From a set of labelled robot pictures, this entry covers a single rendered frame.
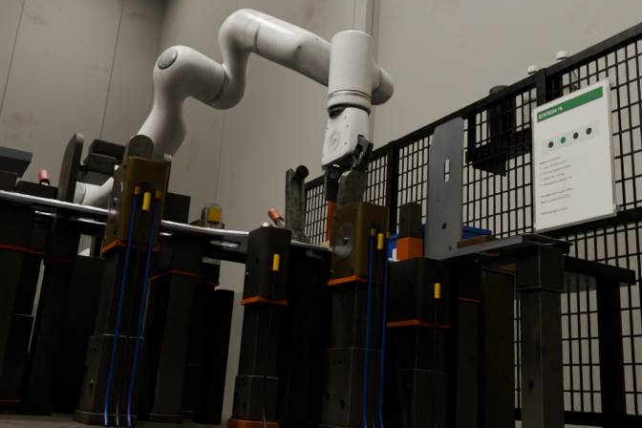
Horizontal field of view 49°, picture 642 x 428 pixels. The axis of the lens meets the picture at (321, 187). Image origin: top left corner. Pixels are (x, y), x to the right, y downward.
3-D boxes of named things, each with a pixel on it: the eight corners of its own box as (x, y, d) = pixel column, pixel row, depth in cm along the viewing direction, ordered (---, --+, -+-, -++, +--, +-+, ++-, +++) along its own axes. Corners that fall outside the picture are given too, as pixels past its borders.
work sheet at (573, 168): (616, 215, 144) (609, 75, 152) (533, 234, 163) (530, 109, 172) (623, 217, 144) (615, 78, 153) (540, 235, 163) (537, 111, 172)
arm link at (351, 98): (318, 101, 139) (317, 116, 139) (341, 86, 132) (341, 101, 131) (354, 112, 143) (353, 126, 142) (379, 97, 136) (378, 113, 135)
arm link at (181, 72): (124, 246, 175) (67, 230, 163) (107, 220, 183) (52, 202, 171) (239, 79, 167) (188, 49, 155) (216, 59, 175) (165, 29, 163)
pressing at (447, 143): (460, 275, 139) (461, 114, 149) (423, 281, 148) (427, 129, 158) (461, 275, 139) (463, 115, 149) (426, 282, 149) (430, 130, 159)
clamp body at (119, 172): (89, 430, 83) (132, 149, 93) (70, 423, 93) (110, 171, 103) (144, 432, 86) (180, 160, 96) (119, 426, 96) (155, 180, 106)
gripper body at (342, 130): (318, 113, 139) (314, 167, 136) (346, 96, 131) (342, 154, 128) (351, 122, 143) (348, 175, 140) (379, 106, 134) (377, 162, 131)
